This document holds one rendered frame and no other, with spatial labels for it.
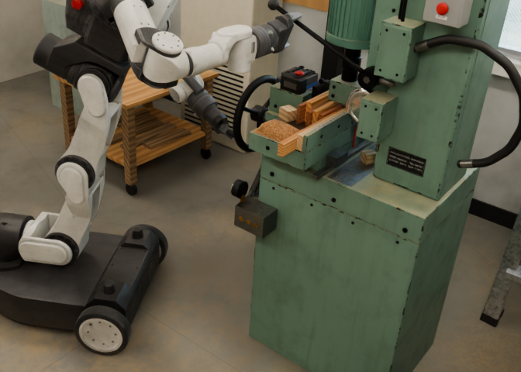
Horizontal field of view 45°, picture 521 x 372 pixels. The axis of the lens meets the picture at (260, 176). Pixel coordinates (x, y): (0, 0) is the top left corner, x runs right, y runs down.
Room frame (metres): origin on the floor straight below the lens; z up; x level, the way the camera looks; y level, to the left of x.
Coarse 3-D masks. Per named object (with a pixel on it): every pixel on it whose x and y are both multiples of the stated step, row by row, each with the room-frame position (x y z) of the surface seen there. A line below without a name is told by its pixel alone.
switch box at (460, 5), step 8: (432, 0) 1.59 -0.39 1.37; (440, 0) 1.58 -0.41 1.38; (448, 0) 1.57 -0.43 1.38; (456, 0) 1.56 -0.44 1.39; (464, 0) 1.55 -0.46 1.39; (472, 0) 1.59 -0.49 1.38; (432, 8) 1.59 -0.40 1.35; (448, 8) 1.57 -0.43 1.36; (456, 8) 1.56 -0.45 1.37; (464, 8) 1.55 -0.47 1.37; (424, 16) 1.60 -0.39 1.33; (432, 16) 1.59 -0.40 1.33; (448, 16) 1.56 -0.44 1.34; (456, 16) 1.55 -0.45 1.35; (464, 16) 1.56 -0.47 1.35; (448, 24) 1.56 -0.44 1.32; (456, 24) 1.55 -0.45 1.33; (464, 24) 1.57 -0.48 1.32
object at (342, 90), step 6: (336, 78) 1.91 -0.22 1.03; (330, 84) 1.90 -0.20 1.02; (336, 84) 1.88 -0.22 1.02; (342, 84) 1.87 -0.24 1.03; (348, 84) 1.86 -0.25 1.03; (354, 84) 1.87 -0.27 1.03; (330, 90) 1.89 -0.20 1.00; (336, 90) 1.88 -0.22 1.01; (342, 90) 1.87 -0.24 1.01; (348, 90) 1.86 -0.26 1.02; (330, 96) 1.89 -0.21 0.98; (336, 96) 1.88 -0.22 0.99; (342, 96) 1.87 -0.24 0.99; (342, 102) 1.87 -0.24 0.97
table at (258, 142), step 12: (252, 132) 1.75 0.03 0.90; (348, 132) 1.84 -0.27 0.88; (252, 144) 1.75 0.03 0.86; (264, 144) 1.72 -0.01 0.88; (276, 144) 1.70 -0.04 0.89; (324, 144) 1.72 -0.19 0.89; (336, 144) 1.78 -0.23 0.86; (276, 156) 1.69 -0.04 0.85; (288, 156) 1.67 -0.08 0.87; (300, 156) 1.64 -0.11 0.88; (312, 156) 1.67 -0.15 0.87; (324, 156) 1.73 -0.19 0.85; (300, 168) 1.64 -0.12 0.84
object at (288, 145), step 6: (330, 114) 1.84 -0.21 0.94; (300, 132) 1.69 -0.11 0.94; (288, 138) 1.65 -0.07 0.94; (294, 138) 1.65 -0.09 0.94; (282, 144) 1.60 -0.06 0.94; (288, 144) 1.62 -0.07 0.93; (294, 144) 1.65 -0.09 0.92; (282, 150) 1.60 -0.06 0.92; (288, 150) 1.62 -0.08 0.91; (282, 156) 1.60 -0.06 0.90
